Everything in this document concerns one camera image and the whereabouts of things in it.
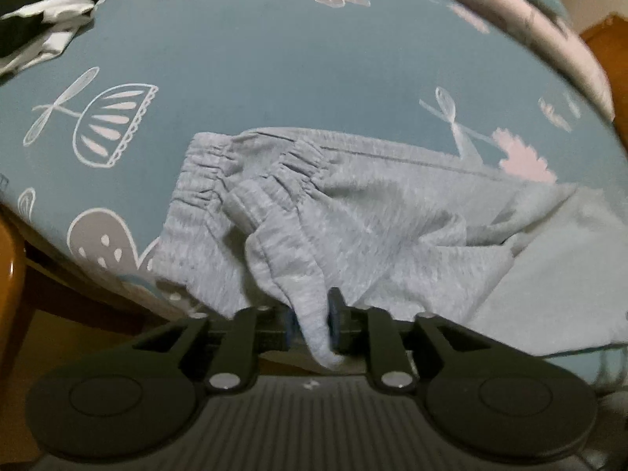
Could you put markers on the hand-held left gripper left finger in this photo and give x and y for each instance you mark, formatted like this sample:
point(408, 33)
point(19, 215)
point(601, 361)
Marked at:
point(292, 328)

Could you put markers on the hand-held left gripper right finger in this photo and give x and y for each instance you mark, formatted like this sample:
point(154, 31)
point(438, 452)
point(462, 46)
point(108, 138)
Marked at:
point(334, 328)

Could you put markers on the grey sweatpants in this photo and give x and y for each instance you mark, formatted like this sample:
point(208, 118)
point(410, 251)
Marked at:
point(368, 216)

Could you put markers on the black and white clothes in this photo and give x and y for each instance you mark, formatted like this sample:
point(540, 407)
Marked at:
point(29, 34)

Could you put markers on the pink floral quilt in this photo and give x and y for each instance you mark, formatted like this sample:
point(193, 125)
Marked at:
point(515, 5)

